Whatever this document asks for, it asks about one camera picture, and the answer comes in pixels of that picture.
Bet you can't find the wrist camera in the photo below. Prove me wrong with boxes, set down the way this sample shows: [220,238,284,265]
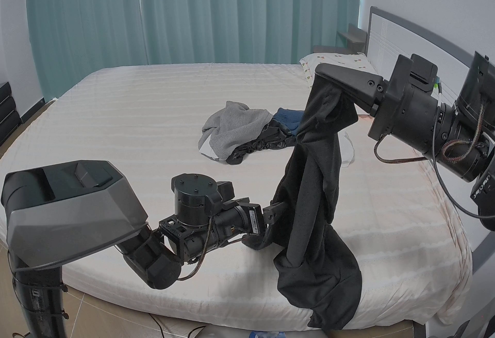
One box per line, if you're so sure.
[410,53,439,94]
[215,181,251,211]

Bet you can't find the grey garment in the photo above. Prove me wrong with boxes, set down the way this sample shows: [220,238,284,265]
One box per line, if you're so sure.
[198,101,273,161]

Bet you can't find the white printed pillow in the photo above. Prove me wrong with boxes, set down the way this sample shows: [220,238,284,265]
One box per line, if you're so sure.
[300,52,380,89]

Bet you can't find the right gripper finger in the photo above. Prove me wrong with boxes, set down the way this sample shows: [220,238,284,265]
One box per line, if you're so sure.
[346,95,379,116]
[315,63,386,103]

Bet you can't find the black T-shirt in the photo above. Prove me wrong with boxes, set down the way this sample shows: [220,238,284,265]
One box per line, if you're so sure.
[273,71,362,330]

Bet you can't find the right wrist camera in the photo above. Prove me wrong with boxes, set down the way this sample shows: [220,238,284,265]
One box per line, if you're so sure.
[410,53,439,94]

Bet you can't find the black chest of drawers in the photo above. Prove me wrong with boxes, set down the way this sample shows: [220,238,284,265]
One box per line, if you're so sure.
[0,81,23,147]

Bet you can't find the black shiny garment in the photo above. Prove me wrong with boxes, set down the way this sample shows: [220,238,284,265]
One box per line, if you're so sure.
[225,120,298,166]

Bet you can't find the black cable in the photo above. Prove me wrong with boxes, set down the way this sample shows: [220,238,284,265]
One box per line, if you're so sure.
[179,213,212,282]
[149,312,207,338]
[432,97,495,219]

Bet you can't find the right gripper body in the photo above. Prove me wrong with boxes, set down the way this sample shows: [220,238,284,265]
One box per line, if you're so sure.
[368,54,446,160]

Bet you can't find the blue-green curtain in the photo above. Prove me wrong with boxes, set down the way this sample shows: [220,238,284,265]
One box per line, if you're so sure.
[26,0,151,103]
[137,0,365,65]

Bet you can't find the bed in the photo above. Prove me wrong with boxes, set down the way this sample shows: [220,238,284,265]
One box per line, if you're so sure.
[0,6,495,338]

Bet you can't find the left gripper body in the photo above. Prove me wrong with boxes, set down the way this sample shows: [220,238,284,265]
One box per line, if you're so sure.
[208,202,267,249]

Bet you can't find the grey bedside table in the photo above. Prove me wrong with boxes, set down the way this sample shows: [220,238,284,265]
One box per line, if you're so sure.
[312,22,368,55]

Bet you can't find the dark blue garment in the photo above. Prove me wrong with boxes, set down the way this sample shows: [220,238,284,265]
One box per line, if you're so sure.
[273,108,306,137]

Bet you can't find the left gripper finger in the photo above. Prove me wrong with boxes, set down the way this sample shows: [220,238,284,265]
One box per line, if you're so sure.
[242,232,287,252]
[262,201,289,227]

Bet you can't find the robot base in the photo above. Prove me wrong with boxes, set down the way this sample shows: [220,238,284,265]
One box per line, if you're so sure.
[195,324,300,338]

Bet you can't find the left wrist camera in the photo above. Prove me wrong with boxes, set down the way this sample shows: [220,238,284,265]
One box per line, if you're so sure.
[215,181,251,211]

